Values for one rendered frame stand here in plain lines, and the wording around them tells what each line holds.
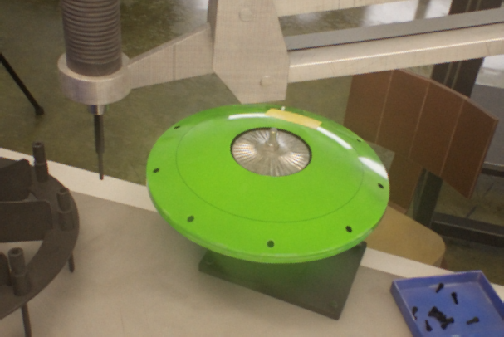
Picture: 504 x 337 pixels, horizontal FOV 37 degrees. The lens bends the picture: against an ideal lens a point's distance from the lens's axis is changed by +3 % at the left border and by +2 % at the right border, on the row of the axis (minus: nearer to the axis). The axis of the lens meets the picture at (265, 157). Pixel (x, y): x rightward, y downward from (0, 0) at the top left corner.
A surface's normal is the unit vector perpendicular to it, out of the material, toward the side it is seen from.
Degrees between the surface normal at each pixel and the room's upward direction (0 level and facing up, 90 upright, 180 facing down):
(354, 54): 9
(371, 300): 0
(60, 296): 0
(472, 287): 0
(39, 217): 87
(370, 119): 90
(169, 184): 24
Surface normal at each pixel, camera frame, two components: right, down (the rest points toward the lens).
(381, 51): -0.06, -0.79
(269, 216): 0.09, -0.53
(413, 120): -0.57, 0.45
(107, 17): 0.66, 0.50
